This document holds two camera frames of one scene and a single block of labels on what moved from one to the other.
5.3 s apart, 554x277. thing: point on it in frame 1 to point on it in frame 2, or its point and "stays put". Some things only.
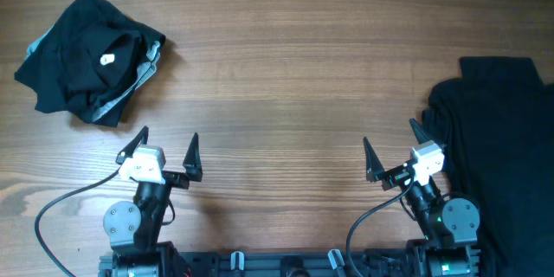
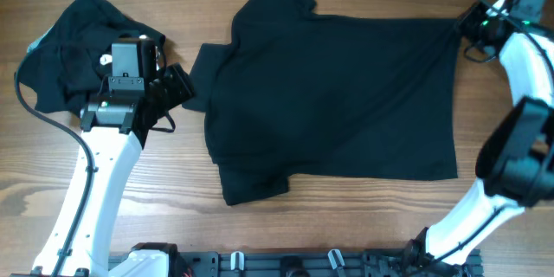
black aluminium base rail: (382, 262) stays put
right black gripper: (374, 172) to (473, 19)
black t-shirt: (495, 121) to (297, 93)
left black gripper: (193, 164) to (183, 86)
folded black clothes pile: (89, 61) stays put
